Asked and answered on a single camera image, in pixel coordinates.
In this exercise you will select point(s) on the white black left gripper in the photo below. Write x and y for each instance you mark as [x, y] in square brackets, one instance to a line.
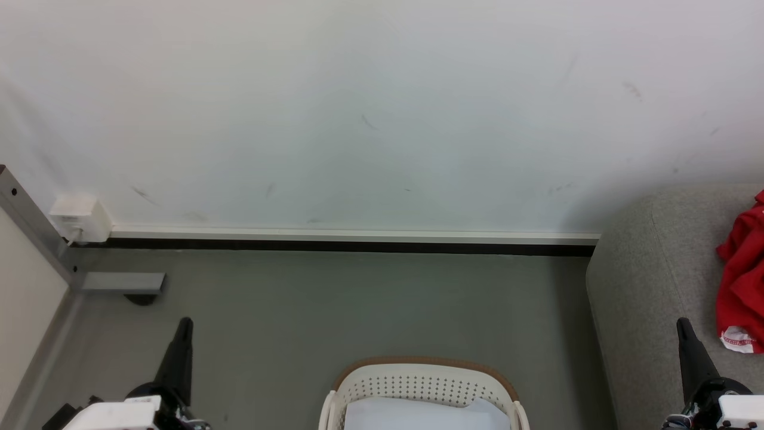
[119, 415]

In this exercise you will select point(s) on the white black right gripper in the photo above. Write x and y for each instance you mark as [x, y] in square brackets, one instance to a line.
[737, 412]

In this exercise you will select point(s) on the white perforated laundry basket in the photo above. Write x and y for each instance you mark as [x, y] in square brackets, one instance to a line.
[418, 382]

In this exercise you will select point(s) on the light grey fabric sofa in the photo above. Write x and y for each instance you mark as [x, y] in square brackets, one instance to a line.
[650, 298]

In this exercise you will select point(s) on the red garment with white trim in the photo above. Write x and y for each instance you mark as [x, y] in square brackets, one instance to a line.
[743, 280]

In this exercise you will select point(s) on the beige partition panel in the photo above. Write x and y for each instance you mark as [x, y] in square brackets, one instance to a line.
[24, 310]

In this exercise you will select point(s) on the white power adapter box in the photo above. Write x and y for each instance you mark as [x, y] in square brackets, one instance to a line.
[80, 215]

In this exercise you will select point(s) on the white cloth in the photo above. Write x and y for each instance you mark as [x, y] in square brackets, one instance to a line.
[418, 416]

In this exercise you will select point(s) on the grey metal frame post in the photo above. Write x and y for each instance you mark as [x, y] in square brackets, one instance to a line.
[122, 282]

